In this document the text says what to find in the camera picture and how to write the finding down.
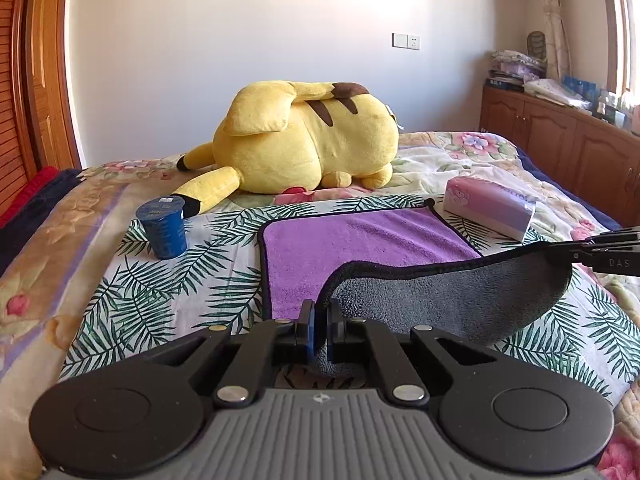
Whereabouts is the purple and grey towel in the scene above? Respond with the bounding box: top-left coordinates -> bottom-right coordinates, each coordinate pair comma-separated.
258,199 -> 574,380

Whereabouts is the blue cup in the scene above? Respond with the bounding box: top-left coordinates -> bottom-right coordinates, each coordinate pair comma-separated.
136,196 -> 189,261

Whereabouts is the dark folded blanket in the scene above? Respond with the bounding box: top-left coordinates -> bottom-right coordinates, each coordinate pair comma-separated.
0,166 -> 84,277

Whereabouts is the wooden cabinet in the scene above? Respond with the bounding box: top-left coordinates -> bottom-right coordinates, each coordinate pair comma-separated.
479,84 -> 640,229

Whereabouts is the leaf print blanket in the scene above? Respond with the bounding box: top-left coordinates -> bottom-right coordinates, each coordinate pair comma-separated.
59,195 -> 629,401

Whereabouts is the bed with floral quilt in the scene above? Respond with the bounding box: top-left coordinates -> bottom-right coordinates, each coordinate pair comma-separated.
0,131 -> 640,480

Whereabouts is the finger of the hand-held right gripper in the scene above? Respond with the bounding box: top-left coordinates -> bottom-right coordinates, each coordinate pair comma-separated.
544,227 -> 640,277

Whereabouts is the pile of folded cloths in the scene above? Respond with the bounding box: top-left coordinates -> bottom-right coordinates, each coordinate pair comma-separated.
484,48 -> 594,110

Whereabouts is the pink tissue pack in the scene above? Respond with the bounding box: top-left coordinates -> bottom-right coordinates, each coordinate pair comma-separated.
443,176 -> 538,243

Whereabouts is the yellow plush toy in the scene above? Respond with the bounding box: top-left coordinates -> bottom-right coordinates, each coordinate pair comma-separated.
171,80 -> 401,219

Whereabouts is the floral curtain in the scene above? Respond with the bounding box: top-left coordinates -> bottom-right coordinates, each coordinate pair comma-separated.
522,0 -> 574,82

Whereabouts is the wooden wardrobe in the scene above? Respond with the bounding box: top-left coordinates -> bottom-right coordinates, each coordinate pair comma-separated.
0,0 -> 84,217

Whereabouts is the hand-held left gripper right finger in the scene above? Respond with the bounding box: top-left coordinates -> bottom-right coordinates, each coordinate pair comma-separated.
326,298 -> 501,407

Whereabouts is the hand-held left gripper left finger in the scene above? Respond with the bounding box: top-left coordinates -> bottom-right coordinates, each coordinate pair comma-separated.
131,299 -> 317,409

